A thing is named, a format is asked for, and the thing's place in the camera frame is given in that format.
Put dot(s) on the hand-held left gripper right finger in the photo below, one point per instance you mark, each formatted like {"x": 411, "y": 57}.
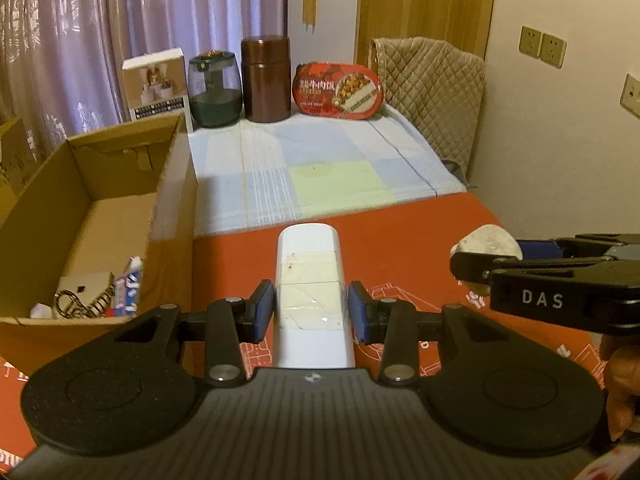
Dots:
{"x": 357, "y": 310}

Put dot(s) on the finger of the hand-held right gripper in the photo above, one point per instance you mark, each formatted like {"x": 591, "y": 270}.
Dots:
{"x": 475, "y": 265}
{"x": 537, "y": 250}

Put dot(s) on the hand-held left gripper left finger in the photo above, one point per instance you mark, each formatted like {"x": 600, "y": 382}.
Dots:
{"x": 266, "y": 310}

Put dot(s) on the beige plug adapter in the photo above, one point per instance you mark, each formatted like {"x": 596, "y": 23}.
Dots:
{"x": 487, "y": 240}

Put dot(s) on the white taped rectangular case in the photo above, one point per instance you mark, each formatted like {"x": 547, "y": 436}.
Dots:
{"x": 310, "y": 260}

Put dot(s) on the brown cardboard box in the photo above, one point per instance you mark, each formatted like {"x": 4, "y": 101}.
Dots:
{"x": 170, "y": 220}

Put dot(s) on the blue label floss box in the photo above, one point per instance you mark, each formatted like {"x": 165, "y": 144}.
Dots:
{"x": 127, "y": 287}

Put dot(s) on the person's right hand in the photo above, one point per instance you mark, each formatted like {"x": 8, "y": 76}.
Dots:
{"x": 625, "y": 385}

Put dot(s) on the red printed desk mat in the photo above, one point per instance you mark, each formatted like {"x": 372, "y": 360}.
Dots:
{"x": 400, "y": 250}

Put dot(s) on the pale plaid blanket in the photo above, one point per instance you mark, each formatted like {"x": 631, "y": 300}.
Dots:
{"x": 325, "y": 150}

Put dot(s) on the beige quilted chair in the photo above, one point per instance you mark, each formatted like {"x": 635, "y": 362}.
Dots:
{"x": 430, "y": 90}

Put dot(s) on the red instant meal box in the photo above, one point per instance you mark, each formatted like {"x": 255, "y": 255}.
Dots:
{"x": 337, "y": 91}

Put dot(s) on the dark green glass jar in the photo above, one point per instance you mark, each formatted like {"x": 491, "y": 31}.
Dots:
{"x": 215, "y": 95}

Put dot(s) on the brown metal canister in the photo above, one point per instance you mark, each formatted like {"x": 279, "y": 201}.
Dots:
{"x": 266, "y": 80}

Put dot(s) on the white product box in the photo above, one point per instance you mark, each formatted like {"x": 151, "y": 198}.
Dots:
{"x": 157, "y": 90}

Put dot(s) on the wooden wardrobe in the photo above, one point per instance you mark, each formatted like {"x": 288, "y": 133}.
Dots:
{"x": 425, "y": 5}

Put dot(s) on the lilac patterned curtain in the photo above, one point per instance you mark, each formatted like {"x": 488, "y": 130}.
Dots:
{"x": 100, "y": 35}

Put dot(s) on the beige wall socket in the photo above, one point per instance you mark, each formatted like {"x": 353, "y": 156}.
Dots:
{"x": 631, "y": 96}
{"x": 553, "y": 51}
{"x": 530, "y": 41}

